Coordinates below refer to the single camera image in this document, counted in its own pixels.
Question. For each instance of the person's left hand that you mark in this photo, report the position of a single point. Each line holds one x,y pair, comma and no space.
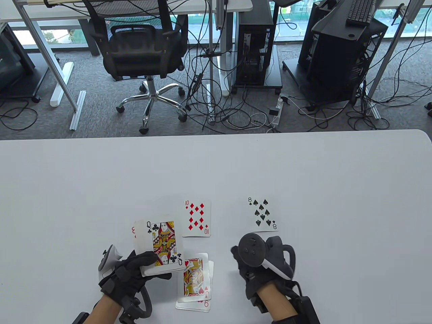
125,281

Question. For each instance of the person's right hand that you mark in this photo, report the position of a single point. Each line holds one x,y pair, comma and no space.
256,278

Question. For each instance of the stack of playing cards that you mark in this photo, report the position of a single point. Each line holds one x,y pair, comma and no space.
145,243

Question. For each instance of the many-pip spades playing card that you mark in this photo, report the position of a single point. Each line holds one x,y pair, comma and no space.
263,216

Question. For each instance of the many-pip hearts playing card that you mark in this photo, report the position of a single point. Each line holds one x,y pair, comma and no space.
192,306

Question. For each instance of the many-pip diamonds playing card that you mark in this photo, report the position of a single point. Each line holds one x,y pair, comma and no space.
195,219

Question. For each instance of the person's right forearm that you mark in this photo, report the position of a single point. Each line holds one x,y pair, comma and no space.
275,300

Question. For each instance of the person's left forearm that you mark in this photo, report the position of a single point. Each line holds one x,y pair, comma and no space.
103,312

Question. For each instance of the grey and white handheld controller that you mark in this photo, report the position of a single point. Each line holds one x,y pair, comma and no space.
107,260
253,249

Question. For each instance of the white power strip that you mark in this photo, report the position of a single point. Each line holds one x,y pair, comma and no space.
277,116

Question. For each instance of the black rolling computer stand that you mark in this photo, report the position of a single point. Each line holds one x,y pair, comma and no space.
275,76

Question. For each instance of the black flat floor stand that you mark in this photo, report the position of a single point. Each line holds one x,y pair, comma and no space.
293,72

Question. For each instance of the black mesh office chair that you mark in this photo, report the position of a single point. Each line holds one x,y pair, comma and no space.
135,57

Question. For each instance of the large black computer tower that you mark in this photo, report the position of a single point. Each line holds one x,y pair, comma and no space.
337,67

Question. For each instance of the black rolling cabinet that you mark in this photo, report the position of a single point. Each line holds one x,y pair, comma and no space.
13,67

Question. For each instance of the black computer case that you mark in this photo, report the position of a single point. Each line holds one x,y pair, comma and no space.
305,40

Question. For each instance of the black tilted board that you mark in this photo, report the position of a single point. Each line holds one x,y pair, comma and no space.
332,28

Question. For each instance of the black keyboard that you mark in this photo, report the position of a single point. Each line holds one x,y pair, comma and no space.
361,11

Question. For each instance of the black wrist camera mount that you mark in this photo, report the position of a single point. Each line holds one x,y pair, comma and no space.
308,310
130,314

